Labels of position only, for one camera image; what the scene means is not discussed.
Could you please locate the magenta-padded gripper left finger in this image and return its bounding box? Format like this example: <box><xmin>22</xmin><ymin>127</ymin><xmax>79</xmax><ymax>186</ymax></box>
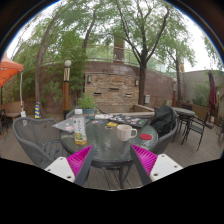
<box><xmin>44</xmin><ymin>144</ymin><xmax>96</xmax><ymax>187</ymax></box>

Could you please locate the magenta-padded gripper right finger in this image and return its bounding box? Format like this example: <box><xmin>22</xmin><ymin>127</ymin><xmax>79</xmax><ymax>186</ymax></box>
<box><xmin>129</xmin><ymin>144</ymin><xmax>184</xmax><ymax>187</ymax></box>

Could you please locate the clear plastic drink bottle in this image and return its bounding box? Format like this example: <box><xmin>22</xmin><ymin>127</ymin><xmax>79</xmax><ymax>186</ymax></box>
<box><xmin>73</xmin><ymin>108</ymin><xmax>88</xmax><ymax>146</ymax></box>

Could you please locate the flat round red coaster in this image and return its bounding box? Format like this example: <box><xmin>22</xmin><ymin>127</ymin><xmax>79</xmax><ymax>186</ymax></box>
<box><xmin>139</xmin><ymin>133</ymin><xmax>153</xmax><ymax>141</ymax></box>

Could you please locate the grey laptop with stickers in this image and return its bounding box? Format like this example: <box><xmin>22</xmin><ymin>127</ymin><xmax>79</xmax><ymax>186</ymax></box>
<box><xmin>53</xmin><ymin>118</ymin><xmax>91</xmax><ymax>134</ymax></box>

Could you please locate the black jacket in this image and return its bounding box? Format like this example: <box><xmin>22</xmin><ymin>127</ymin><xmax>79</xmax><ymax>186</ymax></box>
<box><xmin>149</xmin><ymin>105</ymin><xmax>178</xmax><ymax>138</ymax></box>

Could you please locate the black metal chair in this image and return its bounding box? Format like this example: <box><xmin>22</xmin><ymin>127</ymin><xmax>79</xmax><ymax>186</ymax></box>
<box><xmin>180</xmin><ymin>111</ymin><xmax>209</xmax><ymax>152</ymax></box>

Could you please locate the white ribbed mug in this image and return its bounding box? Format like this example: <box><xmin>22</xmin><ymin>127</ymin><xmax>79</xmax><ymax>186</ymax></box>
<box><xmin>116</xmin><ymin>124</ymin><xmax>138</xmax><ymax>142</ymax></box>

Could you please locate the black laptop with stickers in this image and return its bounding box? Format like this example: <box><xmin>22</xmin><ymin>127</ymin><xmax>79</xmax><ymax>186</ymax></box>
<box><xmin>108</xmin><ymin>113</ymin><xmax>149</xmax><ymax>128</ymax></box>

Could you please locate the round dark patio table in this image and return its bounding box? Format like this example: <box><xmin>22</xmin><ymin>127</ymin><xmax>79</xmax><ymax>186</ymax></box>
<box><xmin>171</xmin><ymin>106</ymin><xmax>197</xmax><ymax>134</ymax></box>

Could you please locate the yellow blue striped cone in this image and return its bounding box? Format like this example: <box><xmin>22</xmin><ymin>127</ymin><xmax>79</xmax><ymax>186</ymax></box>
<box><xmin>34</xmin><ymin>101</ymin><xmax>42</xmax><ymax>119</ymax></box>

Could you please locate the white paper sheet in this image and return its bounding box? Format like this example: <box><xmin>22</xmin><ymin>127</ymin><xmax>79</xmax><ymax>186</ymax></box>
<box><xmin>94</xmin><ymin>113</ymin><xmax>114</xmax><ymax>120</ymax></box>

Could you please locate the potted green plant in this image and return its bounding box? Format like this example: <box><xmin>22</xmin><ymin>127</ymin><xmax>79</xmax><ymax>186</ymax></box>
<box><xmin>77</xmin><ymin>93</ymin><xmax>98</xmax><ymax>120</ymax></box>

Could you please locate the tall dark-trunked tree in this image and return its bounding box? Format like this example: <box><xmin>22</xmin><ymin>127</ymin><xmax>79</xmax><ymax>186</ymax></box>
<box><xmin>111</xmin><ymin>0</ymin><xmax>194</xmax><ymax>106</ymax></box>

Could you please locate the closed maroon patio umbrella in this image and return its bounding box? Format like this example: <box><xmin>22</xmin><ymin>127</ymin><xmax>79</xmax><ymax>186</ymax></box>
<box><xmin>208</xmin><ymin>69</ymin><xmax>218</xmax><ymax>116</ymax></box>

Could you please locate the orange canopy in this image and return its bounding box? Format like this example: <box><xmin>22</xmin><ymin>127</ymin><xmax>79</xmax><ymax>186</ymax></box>
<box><xmin>0</xmin><ymin>53</ymin><xmax>25</xmax><ymax>88</ymax></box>

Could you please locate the wooden lamp post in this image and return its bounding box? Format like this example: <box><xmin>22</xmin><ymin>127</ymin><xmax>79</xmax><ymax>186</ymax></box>
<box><xmin>62</xmin><ymin>59</ymin><xmax>72</xmax><ymax>119</ymax></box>

